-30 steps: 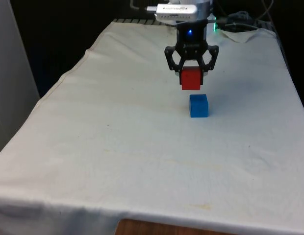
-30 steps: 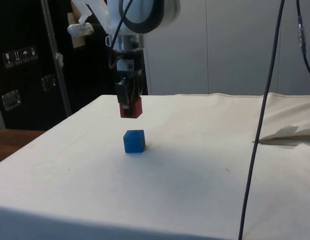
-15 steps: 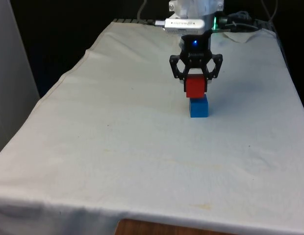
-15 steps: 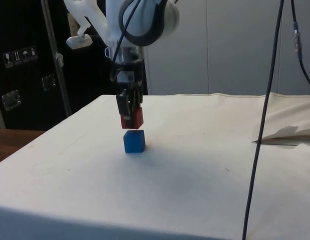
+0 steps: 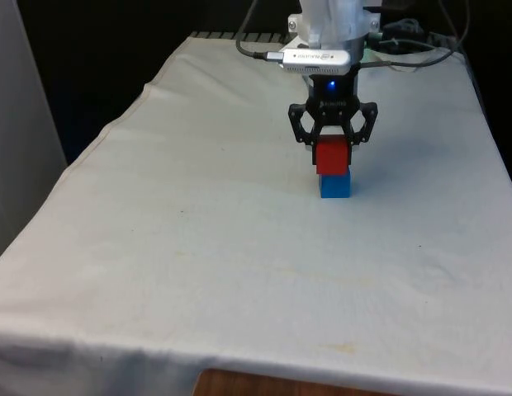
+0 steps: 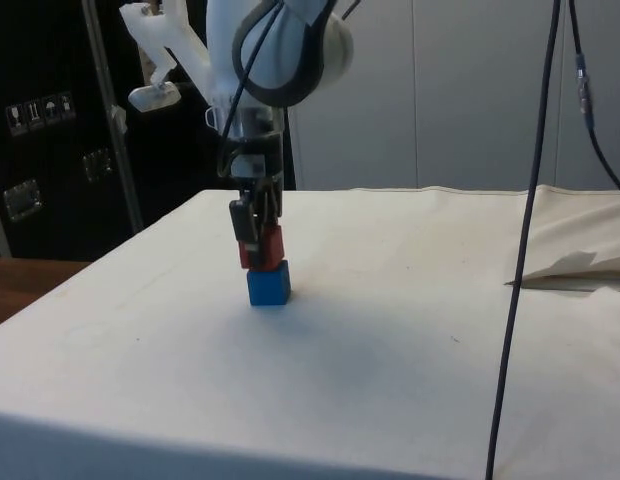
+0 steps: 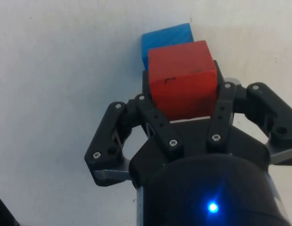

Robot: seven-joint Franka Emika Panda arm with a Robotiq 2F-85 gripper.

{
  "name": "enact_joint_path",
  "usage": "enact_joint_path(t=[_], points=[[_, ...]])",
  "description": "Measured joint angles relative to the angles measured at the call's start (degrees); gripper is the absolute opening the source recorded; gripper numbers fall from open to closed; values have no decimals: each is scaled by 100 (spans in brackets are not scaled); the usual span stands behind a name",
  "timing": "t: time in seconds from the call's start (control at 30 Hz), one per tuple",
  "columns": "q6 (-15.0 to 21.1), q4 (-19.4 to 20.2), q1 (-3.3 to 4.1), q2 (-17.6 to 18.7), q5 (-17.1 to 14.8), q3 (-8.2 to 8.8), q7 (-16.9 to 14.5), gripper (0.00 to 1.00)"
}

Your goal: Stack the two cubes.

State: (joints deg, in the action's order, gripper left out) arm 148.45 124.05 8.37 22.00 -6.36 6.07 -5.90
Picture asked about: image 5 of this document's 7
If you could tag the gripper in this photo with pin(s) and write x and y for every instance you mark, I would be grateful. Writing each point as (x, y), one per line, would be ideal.
(332, 103)

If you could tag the red cube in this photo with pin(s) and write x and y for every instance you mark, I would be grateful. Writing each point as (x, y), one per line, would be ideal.
(331, 157)

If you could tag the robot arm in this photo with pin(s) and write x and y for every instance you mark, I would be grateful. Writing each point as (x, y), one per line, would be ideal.
(330, 20)

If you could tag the blue cube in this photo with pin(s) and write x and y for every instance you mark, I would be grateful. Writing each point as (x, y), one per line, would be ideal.
(335, 186)

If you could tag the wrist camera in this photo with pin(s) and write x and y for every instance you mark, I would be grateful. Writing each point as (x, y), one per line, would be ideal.
(314, 59)

